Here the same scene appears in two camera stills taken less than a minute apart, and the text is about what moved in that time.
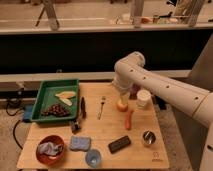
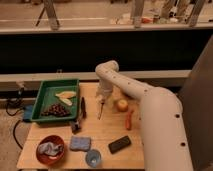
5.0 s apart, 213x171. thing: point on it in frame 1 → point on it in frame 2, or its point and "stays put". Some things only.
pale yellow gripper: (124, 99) → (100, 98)
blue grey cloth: (50, 148) stays put
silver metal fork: (99, 113) stays put
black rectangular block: (119, 144) stays put
